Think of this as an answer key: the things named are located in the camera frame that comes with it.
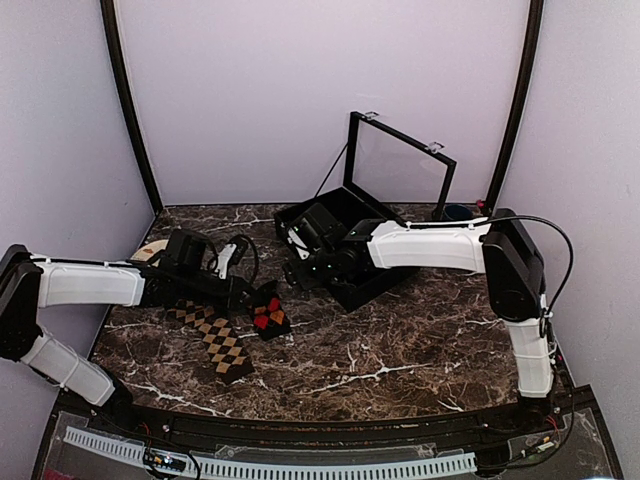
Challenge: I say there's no tan brown argyle sock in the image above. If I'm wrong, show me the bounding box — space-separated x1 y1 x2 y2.
167 300 255 385

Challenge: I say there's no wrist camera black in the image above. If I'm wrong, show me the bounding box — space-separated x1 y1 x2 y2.
285 203 347 260
165 229 209 272

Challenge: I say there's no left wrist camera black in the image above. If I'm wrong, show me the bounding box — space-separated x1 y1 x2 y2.
165 229 209 272

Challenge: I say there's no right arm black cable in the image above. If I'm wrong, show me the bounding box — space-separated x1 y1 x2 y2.
489 214 576 321

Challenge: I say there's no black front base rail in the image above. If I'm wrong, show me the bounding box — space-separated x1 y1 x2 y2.
32 384 623 479

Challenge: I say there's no red orange argyle sock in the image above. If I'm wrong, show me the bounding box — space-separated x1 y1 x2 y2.
248 280 291 341

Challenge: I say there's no left black frame post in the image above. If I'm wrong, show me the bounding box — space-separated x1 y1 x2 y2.
99 0 164 216

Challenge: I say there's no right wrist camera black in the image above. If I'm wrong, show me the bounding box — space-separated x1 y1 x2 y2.
285 203 347 260

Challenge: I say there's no white slotted cable duct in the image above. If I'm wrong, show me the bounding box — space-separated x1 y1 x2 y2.
62 427 477 479

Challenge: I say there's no black display case box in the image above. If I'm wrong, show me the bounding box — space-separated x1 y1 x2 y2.
275 112 456 312

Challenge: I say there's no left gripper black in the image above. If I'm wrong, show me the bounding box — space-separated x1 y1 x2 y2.
178 269 263 311

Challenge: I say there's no right black frame post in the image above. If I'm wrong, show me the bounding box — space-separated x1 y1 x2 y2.
483 0 545 215

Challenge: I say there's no blue mug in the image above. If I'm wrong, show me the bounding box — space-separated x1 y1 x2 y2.
443 204 474 221

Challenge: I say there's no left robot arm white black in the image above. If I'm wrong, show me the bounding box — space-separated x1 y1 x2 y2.
1 244 250 436

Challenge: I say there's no black frame post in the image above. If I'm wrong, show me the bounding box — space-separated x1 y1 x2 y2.
483 0 545 215
99 0 164 216

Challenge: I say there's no beige round plate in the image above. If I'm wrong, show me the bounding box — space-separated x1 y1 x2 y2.
130 239 168 262

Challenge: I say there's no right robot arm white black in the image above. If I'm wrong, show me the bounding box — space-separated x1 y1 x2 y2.
277 204 553 434

